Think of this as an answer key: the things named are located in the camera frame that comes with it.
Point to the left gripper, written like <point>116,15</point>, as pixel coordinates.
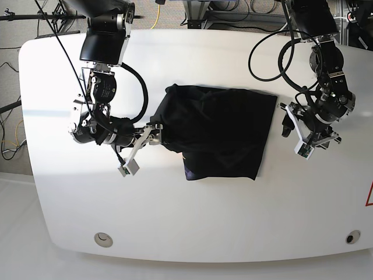
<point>311,122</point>

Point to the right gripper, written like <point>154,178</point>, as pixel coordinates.
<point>119,143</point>

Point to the black T-shirt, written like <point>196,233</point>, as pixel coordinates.
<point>219,132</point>

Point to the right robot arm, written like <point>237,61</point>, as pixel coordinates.
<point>108,32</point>

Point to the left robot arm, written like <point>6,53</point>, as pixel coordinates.
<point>331,100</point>

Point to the silver table grommet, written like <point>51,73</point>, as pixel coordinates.
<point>103,240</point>

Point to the black tripod stand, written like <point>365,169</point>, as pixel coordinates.
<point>61,19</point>

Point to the grey table leg base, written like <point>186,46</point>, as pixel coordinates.
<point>195,12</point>

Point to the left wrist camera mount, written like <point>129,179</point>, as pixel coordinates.
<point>308,140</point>

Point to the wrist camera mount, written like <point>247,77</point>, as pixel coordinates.
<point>130,166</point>
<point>308,140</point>

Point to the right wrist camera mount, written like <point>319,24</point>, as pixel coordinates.
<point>130,166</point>

